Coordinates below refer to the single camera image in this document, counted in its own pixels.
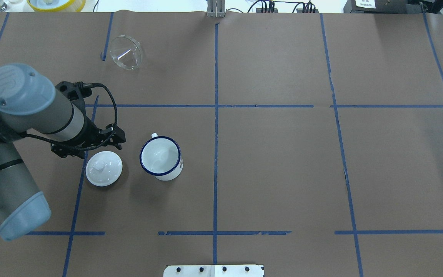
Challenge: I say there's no black device with label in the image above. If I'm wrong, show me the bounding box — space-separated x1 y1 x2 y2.
343 0 423 14

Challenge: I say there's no brown paper table cover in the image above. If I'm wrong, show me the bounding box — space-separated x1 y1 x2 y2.
0 11 443 277

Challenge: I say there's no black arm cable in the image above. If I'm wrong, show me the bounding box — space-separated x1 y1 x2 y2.
25 82 119 151

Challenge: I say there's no white ceramic lid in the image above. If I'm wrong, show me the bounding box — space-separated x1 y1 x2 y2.
85 151 123 187

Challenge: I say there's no aluminium profile post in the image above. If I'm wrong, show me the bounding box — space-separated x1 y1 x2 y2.
206 0 226 18

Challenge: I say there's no clear plastic funnel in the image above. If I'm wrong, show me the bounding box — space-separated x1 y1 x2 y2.
109 35 143 70

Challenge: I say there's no yellow rimmed bowl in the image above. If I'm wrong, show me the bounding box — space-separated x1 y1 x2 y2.
26 0 86 13

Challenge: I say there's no white mounting plate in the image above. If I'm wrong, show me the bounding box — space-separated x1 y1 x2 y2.
163 264 265 277

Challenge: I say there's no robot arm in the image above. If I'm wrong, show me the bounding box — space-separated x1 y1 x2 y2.
0 63 126 241

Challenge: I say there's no white enamel cup blue rim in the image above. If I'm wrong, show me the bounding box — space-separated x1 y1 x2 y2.
139 133 183 181

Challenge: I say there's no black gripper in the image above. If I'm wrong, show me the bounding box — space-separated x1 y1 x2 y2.
85 118 126 150

